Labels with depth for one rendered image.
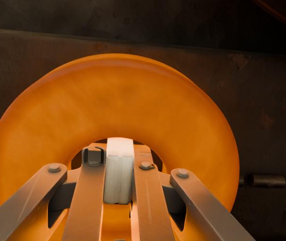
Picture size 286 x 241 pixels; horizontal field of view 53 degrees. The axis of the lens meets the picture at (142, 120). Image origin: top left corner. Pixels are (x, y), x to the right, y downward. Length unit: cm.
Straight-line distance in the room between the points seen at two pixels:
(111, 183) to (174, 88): 6
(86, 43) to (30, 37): 4
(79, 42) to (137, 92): 10
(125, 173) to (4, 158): 7
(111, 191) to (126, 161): 2
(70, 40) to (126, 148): 12
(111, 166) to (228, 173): 8
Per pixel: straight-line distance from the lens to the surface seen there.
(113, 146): 16
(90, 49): 24
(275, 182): 30
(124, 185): 16
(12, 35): 26
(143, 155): 17
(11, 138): 18
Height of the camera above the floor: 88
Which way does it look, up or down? 16 degrees down
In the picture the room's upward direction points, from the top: 5 degrees clockwise
